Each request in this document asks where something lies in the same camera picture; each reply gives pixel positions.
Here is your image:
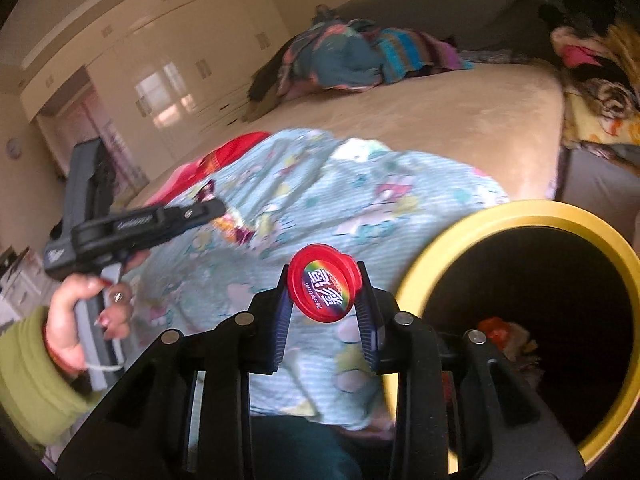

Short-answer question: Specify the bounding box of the cream glossy wardrobe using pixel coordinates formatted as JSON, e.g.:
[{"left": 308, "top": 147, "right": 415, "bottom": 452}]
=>
[{"left": 21, "top": 0, "right": 288, "bottom": 179}]

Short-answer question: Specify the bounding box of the grey bedside box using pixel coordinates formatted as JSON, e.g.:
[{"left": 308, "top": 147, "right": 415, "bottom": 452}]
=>
[{"left": 556, "top": 150, "right": 639, "bottom": 244}]

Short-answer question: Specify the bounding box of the mixed clothes pile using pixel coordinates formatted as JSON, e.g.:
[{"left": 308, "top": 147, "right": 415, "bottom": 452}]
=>
[{"left": 538, "top": 0, "right": 639, "bottom": 159}]

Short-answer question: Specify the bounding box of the grey padded headboard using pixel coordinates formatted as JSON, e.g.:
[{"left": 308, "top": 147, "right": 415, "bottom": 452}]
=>
[{"left": 337, "top": 0, "right": 558, "bottom": 63}]

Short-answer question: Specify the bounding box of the red plastic bag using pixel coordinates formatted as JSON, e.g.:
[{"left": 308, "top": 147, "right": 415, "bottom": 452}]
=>
[{"left": 477, "top": 316, "right": 512, "bottom": 351}]

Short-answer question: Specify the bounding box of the light blue cartoon bedsheet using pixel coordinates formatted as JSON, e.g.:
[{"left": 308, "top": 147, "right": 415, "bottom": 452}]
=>
[{"left": 119, "top": 127, "right": 511, "bottom": 432}]

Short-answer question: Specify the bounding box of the red pink blanket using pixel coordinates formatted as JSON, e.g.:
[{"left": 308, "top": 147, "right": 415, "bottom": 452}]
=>
[{"left": 143, "top": 131, "right": 270, "bottom": 206}]

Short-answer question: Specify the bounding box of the black bin yellow rim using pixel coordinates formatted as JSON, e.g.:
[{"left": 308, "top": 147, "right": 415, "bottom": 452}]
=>
[{"left": 383, "top": 200, "right": 639, "bottom": 479}]

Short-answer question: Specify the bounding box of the person left hand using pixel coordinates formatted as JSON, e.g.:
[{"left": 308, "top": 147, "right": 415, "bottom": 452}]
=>
[{"left": 43, "top": 274, "right": 134, "bottom": 379}]

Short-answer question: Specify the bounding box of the teal floral clothes pile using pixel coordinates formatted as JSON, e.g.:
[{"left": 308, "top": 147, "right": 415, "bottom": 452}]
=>
[{"left": 243, "top": 4, "right": 473, "bottom": 122}]

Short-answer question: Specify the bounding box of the green sleeve forearm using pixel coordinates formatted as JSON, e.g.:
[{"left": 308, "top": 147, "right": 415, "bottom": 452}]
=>
[{"left": 0, "top": 307, "right": 102, "bottom": 455}]

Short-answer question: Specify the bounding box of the beige plush bed cover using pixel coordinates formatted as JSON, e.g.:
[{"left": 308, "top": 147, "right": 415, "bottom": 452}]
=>
[{"left": 129, "top": 58, "right": 566, "bottom": 212}]

